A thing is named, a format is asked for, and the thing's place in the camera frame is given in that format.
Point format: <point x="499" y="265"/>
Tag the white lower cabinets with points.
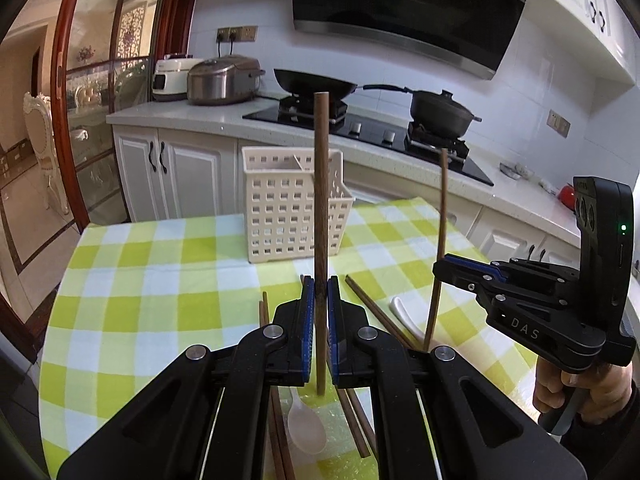
<point x="195" y="175"/>

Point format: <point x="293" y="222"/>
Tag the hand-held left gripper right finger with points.
<point x="334" y="340"/>

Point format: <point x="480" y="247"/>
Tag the white rice cooker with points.
<point x="167" y="80"/>

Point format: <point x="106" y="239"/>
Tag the ornate white chair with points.
<point x="42" y="145"/>

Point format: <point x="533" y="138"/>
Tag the wooden chopstick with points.
<point x="356" y="430"/>
<point x="321" y="185"/>
<point x="375" y="318"/>
<point x="441" y="200"/>
<point x="370" y="299"/>
<point x="365" y="420"/>

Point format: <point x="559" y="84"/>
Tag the black gas stove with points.
<point x="370" y="127"/>

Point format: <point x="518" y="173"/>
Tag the wooden glass door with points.
<point x="70" y="110"/>

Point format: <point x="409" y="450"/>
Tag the black range hood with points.
<point x="410" y="0"/>

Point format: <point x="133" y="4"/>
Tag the wall outlet strip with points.
<point x="240" y="34"/>

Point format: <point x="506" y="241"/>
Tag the single wall socket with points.
<point x="558" y="123"/>

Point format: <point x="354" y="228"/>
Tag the white plastic utensil basket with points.
<point x="280" y="210"/>

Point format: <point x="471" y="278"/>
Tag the red bowl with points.
<point x="567" y="196"/>

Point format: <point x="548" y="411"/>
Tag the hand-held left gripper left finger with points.
<point x="309" y="340"/>

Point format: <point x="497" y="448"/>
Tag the white kitchen countertop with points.
<point x="165" y="112"/>

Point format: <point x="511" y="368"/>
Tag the white spoon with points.
<point x="306" y="430"/>
<point x="406" y="312"/>

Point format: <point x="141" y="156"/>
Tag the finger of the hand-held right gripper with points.
<point x="472" y="265"/>
<point x="460" y="278"/>

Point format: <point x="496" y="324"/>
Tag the person's right hand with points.
<point x="547" y="385"/>

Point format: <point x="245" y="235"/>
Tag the black lidded pot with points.
<point x="440" y="112"/>

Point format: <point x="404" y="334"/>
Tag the black wok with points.
<point x="310" y="82"/>

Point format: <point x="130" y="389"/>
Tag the white upper cabinet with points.
<point x="585" y="5"/>

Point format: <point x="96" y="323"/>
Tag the silver rice cooker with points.
<point x="222" y="82"/>

